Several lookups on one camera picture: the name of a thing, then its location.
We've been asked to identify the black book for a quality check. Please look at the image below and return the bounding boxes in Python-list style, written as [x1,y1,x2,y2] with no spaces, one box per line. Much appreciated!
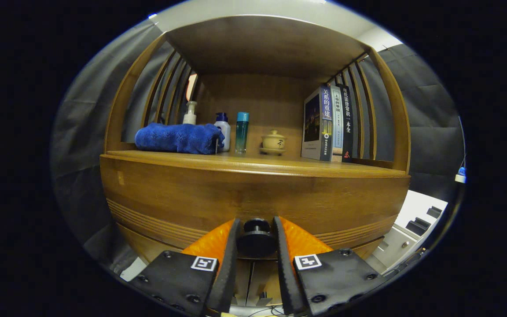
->
[339,85,354,163]

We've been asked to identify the wooden countertop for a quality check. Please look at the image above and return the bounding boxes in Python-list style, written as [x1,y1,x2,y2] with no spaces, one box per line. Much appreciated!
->
[105,150,409,178]

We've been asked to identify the blue towel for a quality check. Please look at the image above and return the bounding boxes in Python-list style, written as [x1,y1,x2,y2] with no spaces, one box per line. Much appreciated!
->
[135,122,225,155]

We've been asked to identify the white book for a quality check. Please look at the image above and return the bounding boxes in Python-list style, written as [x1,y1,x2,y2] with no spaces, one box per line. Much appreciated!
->
[331,85,344,162]

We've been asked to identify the tangled black cables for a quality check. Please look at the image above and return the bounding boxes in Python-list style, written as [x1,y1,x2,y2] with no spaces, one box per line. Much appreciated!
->
[247,307,286,317]

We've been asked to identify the white pump bottle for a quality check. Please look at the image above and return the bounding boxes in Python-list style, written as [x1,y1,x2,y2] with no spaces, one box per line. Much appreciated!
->
[183,101,198,125]

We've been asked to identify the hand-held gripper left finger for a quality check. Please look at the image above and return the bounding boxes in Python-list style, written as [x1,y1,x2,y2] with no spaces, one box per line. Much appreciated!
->
[128,217,242,317]

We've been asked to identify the wooden cabinet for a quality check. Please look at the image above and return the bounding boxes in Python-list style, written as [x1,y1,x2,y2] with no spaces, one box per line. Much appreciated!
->
[99,15,412,309]

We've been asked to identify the beige lidded teacup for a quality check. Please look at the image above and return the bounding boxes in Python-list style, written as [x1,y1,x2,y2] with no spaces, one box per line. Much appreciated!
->
[261,129,287,150]

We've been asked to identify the white bottle blue cap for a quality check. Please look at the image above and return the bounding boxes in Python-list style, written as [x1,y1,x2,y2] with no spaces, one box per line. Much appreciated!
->
[214,112,231,152]

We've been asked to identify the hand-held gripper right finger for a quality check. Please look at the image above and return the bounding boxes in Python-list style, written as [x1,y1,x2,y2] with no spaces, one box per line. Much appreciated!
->
[272,216,387,317]

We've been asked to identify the wooden drawer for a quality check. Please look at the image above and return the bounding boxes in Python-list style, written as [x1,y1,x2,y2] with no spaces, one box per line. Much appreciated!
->
[99,155,411,265]

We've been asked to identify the dark blue book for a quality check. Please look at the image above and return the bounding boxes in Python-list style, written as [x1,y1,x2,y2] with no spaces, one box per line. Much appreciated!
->
[301,85,334,162]

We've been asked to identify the teal bottle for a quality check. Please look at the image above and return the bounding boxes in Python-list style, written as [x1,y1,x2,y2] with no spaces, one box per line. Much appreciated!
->
[235,111,250,155]

